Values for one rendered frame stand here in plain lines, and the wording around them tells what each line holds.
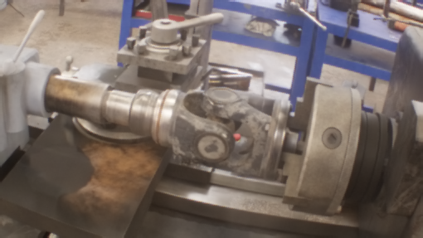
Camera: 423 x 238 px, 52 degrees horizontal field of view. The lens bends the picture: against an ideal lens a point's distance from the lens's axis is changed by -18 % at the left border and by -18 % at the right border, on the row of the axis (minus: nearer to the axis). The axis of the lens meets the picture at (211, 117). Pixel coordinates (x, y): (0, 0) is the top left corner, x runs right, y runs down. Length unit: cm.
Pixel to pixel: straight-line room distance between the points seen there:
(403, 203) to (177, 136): 44
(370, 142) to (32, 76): 68
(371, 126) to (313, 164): 15
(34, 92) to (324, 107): 57
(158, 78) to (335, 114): 47
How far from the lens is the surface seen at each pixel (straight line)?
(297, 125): 92
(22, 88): 102
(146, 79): 117
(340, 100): 87
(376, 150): 89
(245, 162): 93
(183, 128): 90
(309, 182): 84
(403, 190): 74
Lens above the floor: 157
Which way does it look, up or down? 29 degrees down
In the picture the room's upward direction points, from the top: 8 degrees clockwise
